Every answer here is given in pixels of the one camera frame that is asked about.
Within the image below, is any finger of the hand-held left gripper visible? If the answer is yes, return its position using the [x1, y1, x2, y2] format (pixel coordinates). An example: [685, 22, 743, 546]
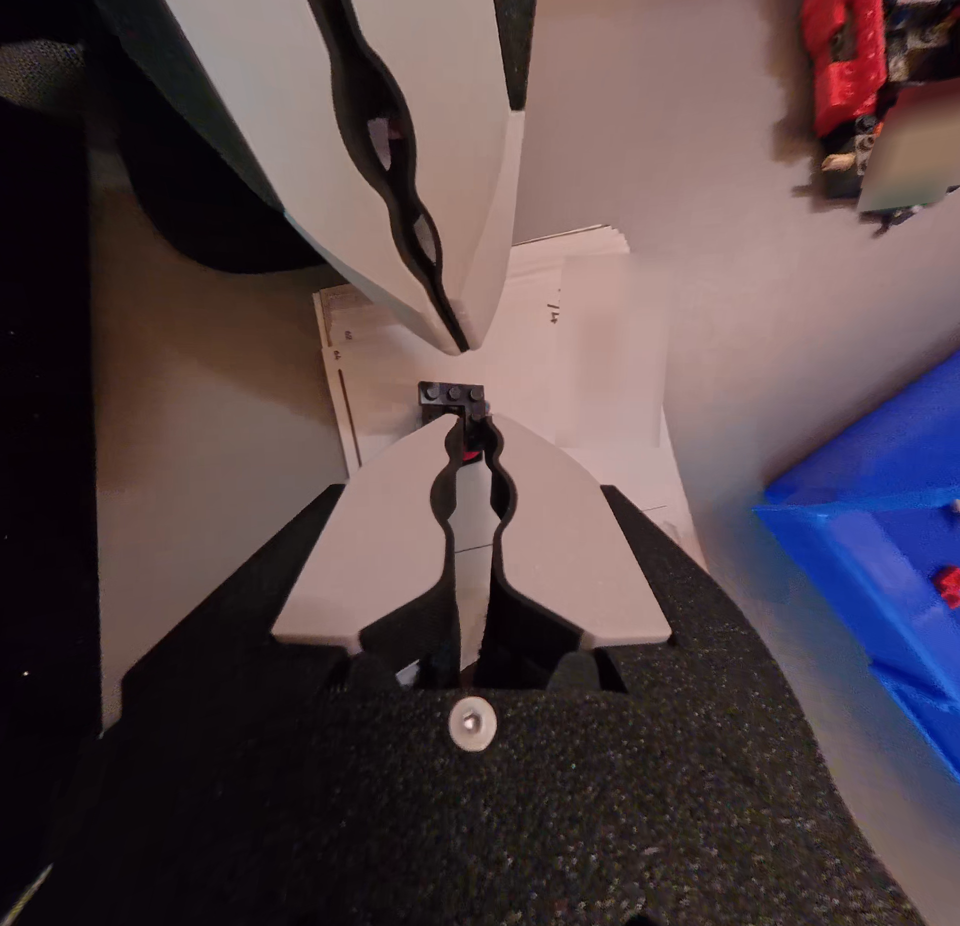
[322, 0, 528, 352]
[157, 0, 464, 354]

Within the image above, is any white instruction booklet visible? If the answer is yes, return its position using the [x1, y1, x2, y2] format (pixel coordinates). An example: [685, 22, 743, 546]
[313, 224, 712, 672]

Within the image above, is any blue plastic bin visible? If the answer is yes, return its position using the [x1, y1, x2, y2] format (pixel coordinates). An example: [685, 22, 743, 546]
[753, 356, 960, 780]

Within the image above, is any red black brick model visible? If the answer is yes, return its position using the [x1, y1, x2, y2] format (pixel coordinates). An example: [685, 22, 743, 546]
[798, 0, 960, 225]

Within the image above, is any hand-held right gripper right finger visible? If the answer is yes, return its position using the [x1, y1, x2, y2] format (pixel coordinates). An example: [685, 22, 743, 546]
[483, 413, 674, 683]

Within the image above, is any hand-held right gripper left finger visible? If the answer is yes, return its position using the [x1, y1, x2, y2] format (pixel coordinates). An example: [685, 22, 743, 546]
[268, 413, 462, 683]

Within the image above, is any black rounded object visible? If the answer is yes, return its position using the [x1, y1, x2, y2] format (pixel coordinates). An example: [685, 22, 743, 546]
[120, 93, 327, 274]

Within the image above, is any small black red brick assembly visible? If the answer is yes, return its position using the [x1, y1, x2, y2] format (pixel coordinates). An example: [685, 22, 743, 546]
[417, 380, 492, 465]

